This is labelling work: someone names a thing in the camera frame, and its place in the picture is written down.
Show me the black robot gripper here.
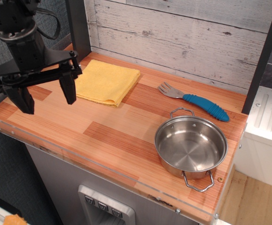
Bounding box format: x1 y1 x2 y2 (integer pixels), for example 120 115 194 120
0 30 81 114

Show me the blue handled metal fork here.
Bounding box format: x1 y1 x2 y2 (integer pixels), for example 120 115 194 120
157 82 229 122

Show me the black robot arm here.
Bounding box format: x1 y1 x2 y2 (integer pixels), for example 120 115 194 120
0 0 82 114

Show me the yellow folded cloth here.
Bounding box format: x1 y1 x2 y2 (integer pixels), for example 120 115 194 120
75 60 140 107

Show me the grey toy fridge cabinet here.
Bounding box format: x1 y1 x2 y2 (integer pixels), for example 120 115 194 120
27 145 198 225

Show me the silver dispenser button panel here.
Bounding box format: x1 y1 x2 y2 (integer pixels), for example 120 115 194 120
78 185 136 225

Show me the orange object bottom left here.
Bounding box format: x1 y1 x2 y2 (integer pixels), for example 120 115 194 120
3 214 28 225

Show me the small stainless steel pot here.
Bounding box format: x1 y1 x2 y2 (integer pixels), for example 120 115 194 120
154 108 228 193

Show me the white toy sink unit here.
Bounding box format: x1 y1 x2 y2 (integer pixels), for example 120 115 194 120
233 34 272 192

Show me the dark left upright post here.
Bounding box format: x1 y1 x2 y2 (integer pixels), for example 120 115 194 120
65 0 91 62

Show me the dark upright post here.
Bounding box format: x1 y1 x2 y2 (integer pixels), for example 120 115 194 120
242 22 272 115
65 0 91 62

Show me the dark right upright post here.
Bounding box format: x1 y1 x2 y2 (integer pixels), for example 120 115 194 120
242 22 272 115

